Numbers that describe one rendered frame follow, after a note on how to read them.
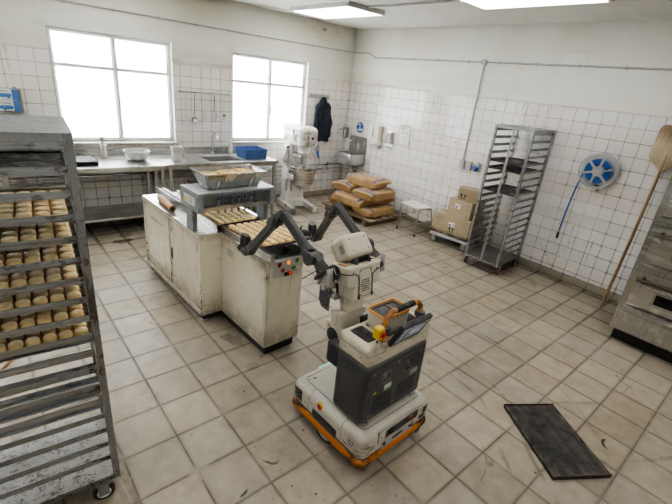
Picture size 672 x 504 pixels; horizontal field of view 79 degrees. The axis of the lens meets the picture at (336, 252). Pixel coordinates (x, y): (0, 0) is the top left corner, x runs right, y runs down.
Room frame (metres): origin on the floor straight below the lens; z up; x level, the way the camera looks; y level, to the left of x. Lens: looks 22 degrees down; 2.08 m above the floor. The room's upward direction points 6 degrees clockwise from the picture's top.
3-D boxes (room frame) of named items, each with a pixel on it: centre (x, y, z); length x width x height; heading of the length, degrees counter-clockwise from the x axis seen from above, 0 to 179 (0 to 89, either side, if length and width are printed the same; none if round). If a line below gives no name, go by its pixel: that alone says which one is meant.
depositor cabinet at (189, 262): (3.73, 1.30, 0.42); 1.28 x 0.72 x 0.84; 45
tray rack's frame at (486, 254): (5.20, -2.12, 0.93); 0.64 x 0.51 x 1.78; 135
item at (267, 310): (3.03, 0.61, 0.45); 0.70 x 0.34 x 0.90; 45
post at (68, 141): (1.45, 0.99, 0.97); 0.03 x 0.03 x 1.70; 37
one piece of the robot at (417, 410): (1.90, -0.50, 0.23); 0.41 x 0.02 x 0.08; 134
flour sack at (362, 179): (6.84, -0.40, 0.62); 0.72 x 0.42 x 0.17; 49
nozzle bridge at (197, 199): (3.39, 0.97, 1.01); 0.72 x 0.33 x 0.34; 135
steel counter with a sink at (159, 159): (5.44, 2.53, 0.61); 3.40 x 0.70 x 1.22; 133
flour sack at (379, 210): (6.66, -0.57, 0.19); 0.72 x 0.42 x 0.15; 137
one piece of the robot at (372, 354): (2.06, -0.32, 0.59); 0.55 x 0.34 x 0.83; 134
